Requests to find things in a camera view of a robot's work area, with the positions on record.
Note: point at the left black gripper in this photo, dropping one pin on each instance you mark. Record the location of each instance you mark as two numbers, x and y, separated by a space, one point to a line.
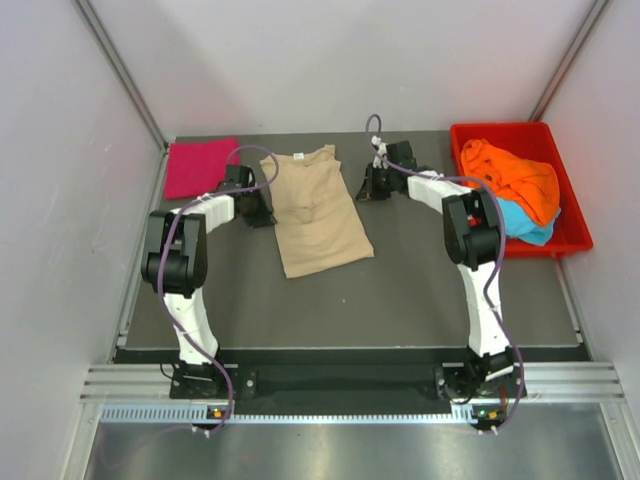
264 217

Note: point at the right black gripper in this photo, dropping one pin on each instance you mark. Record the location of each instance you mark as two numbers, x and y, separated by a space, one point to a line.
369 189

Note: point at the beige t shirt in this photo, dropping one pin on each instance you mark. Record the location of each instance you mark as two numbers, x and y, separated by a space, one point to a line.
317 224

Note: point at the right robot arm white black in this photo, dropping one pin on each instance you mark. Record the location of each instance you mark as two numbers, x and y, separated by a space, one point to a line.
473 241

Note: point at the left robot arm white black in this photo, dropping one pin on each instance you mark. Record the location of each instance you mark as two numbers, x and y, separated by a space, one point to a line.
175 264

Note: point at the folded pink t shirt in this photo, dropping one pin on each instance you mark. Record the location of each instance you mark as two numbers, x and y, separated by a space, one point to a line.
196 168

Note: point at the blue t shirt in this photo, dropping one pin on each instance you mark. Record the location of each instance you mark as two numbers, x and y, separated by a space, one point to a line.
520 226

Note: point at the orange t shirt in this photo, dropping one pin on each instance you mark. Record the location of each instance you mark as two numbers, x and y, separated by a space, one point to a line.
532 185

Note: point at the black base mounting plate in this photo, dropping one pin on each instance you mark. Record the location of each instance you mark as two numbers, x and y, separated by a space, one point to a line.
428 381

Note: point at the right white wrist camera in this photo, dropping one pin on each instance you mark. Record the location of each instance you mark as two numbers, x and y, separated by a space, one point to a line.
379 148

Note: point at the grey slotted cable duct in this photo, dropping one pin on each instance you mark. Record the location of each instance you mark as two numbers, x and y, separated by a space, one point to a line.
209 415

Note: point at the left aluminium frame post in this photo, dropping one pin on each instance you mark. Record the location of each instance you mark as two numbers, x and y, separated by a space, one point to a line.
91 19

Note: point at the aluminium frame post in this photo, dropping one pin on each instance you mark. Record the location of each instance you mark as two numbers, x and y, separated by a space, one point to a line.
91 19
586 28

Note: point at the right aluminium frame post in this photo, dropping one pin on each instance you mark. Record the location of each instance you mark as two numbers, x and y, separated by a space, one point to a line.
586 28

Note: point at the aluminium rail profile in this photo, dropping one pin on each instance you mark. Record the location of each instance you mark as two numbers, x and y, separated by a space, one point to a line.
547 382

